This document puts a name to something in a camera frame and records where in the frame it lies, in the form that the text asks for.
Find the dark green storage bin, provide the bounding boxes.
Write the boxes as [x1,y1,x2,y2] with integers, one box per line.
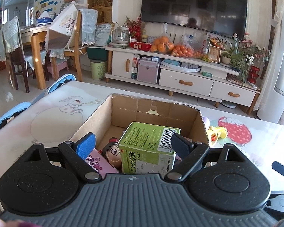
[86,45,109,61]

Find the glass kettle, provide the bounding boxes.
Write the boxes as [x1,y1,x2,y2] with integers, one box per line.
[109,25,131,47]

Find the pink artificial flowers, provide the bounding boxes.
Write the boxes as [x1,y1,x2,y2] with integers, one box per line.
[233,33,271,66]

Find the cream television cabinet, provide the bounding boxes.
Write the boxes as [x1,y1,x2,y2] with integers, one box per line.
[105,45,261,115]

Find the red berry branches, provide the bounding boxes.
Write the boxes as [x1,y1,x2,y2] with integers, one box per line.
[125,14,146,42]

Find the green medicine box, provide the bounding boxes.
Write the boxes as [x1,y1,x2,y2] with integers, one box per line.
[117,121,181,174]

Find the green potted plant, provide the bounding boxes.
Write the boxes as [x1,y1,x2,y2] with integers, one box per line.
[221,49,251,88]

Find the pale green trash bin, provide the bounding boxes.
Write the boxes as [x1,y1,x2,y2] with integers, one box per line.
[90,59,108,81]

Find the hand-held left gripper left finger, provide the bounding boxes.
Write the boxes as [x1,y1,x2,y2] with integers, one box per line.
[20,133,103,183]

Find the wooden photo frame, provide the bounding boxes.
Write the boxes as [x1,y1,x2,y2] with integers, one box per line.
[208,45,222,63]

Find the white standing air conditioner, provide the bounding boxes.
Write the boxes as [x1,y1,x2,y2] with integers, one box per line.
[256,0,284,125]

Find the wooden chair with cloth cover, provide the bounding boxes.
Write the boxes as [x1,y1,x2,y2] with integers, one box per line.
[44,3,99,82]

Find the round white tray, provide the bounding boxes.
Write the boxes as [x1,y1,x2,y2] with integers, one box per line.
[161,59,201,73]

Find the wooden dining table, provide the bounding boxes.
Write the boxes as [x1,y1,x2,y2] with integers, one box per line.
[19,25,53,90]

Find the pink metal case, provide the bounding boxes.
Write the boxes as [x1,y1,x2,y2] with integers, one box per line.
[137,58,161,84]

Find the brown cardboard box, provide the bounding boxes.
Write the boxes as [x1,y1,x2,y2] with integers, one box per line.
[69,94,210,174]

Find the round floor scale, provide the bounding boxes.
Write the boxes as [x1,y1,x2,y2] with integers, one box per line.
[221,100,237,109]

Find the big-headed doll figure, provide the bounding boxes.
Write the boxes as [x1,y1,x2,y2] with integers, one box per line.
[101,137,122,169]

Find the pink toy box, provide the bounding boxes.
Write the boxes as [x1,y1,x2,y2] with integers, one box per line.
[85,147,120,174]

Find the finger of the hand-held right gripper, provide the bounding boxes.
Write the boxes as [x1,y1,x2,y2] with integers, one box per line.
[272,161,284,185]

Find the dark wooden chair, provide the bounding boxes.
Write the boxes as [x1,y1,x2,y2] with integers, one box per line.
[2,16,30,94]

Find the red flat box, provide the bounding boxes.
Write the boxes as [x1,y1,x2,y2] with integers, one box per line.
[129,41,153,52]

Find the red vase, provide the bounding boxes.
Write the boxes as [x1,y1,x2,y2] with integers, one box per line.
[247,65,261,83]

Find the bag of small tangerines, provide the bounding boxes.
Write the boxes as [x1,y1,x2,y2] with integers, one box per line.
[172,33,195,58]

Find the bag of large oranges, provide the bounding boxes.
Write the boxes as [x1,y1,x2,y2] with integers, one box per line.
[150,23,174,54]

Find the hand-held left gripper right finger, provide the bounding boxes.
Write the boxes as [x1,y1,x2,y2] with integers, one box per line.
[164,133,254,183]

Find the yellow plastic toy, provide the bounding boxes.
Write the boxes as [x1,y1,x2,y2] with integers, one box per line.
[207,125,228,145]

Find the black television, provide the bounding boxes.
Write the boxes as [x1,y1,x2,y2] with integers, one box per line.
[141,0,248,38]

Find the blue chair back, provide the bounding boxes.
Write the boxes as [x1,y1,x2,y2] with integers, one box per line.
[0,102,33,138]
[48,74,77,94]

